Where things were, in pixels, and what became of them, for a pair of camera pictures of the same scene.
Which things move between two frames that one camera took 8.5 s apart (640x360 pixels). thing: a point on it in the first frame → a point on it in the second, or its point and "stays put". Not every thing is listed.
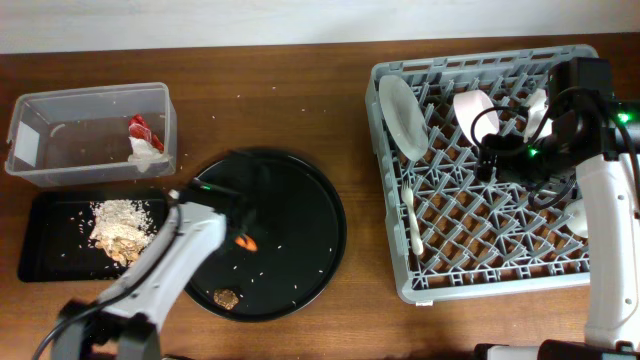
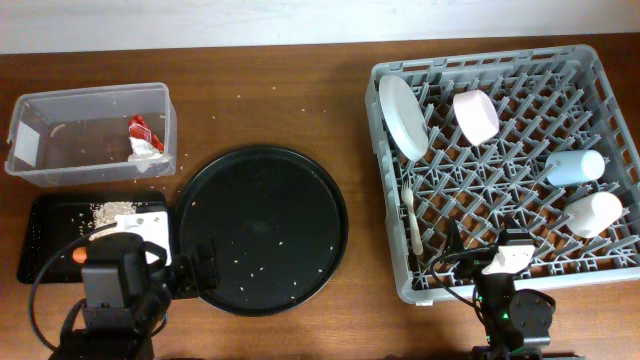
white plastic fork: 408,197 stays put
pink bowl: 467,106 stays put
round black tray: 286,246 stays put
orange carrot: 246,242 → 79,254
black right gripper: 508,145 → 472,263
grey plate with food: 404,117 stays put
